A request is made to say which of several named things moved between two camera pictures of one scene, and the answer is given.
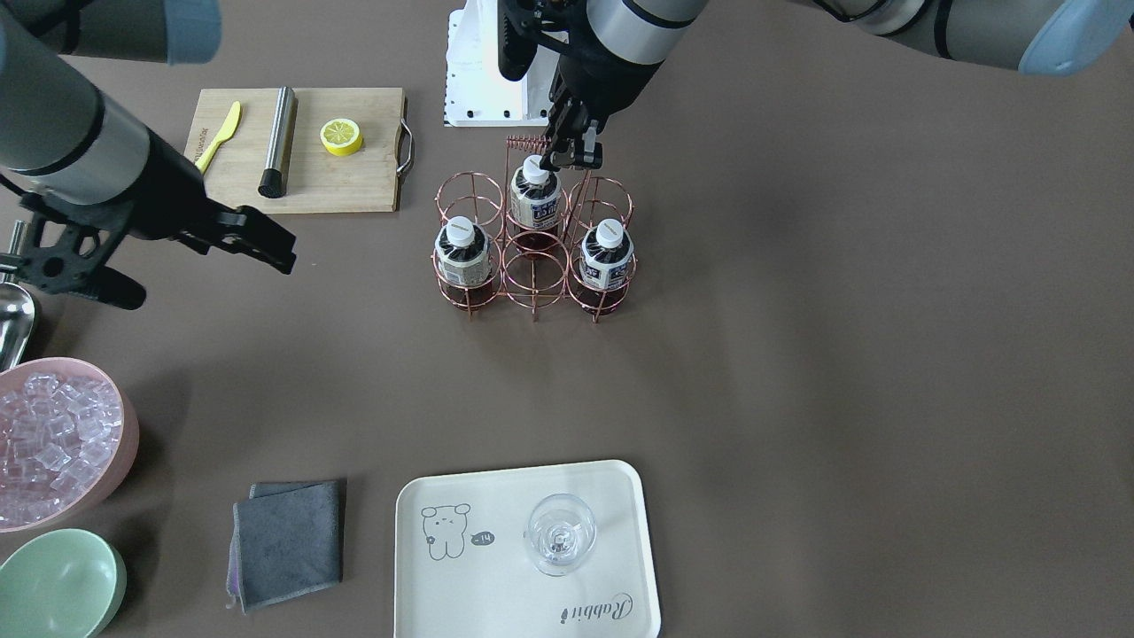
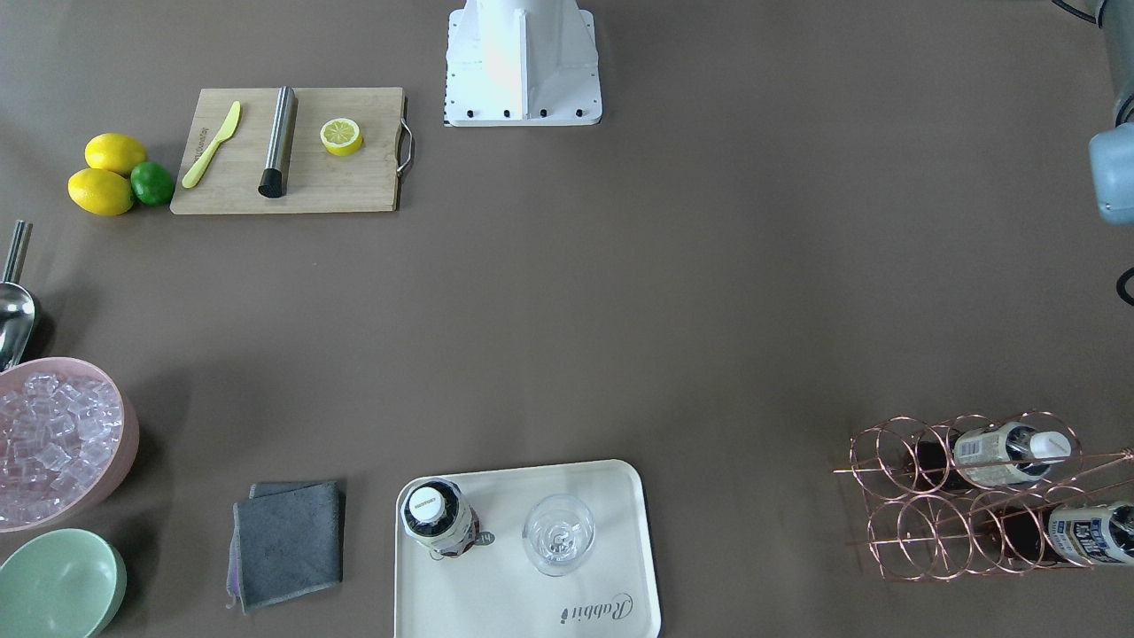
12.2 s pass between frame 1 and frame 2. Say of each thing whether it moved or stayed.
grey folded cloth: stayed
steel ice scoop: stayed
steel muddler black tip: stayed
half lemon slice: stayed
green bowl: stayed
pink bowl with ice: stayed
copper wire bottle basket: moved
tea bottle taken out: moved
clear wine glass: stayed
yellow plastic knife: stayed
